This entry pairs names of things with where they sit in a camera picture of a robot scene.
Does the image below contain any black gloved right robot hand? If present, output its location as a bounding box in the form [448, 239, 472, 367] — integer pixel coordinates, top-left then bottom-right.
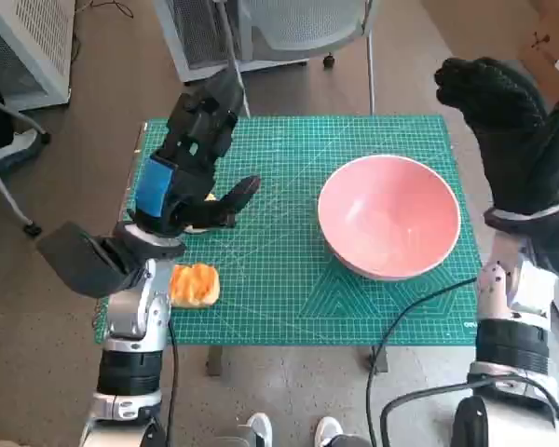
[435, 56, 559, 218]

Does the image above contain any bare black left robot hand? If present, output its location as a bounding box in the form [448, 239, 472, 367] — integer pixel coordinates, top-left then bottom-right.
[128, 69, 262, 237]

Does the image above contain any round toy bread bun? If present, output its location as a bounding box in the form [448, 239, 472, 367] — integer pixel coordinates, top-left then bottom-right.
[185, 192, 219, 234]

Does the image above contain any long striped toy bread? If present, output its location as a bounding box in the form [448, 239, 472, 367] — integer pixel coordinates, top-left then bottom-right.
[169, 263, 221, 309]

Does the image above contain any pink bowl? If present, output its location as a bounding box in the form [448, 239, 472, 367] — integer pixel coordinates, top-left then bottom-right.
[317, 156, 462, 281]

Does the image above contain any plain cardboard box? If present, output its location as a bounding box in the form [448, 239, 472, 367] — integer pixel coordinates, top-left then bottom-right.
[538, 76, 559, 111]

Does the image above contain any green cutting mat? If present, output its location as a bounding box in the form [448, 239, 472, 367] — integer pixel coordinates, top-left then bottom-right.
[95, 115, 479, 346]

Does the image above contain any cardboard box with white label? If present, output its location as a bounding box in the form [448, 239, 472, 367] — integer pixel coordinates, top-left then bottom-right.
[516, 0, 559, 89]

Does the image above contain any grey mesh chair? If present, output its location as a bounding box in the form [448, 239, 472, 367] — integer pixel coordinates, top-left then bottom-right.
[211, 0, 378, 117]

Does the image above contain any large white perforated cabinet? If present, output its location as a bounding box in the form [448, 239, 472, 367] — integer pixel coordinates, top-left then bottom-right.
[0, 0, 75, 113]

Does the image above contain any grey table leg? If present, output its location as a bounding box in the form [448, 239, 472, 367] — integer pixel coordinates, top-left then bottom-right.
[371, 345, 389, 373]
[206, 346, 224, 377]

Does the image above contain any white shoe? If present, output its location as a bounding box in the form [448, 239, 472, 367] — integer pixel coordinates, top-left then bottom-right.
[245, 412, 274, 447]
[315, 415, 344, 447]

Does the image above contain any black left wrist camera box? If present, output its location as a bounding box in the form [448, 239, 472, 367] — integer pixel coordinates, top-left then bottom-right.
[35, 222, 145, 299]

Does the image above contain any white frame wheeled chair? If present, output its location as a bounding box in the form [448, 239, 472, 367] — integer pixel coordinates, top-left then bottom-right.
[0, 92, 52, 237]

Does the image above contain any long thin black cable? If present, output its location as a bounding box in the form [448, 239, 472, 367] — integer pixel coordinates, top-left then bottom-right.
[365, 277, 479, 447]

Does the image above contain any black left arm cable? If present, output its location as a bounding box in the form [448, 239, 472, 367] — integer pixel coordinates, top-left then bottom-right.
[166, 320, 181, 447]

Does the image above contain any thick black looped cable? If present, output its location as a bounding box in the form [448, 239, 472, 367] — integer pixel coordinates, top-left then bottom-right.
[380, 375, 559, 447]

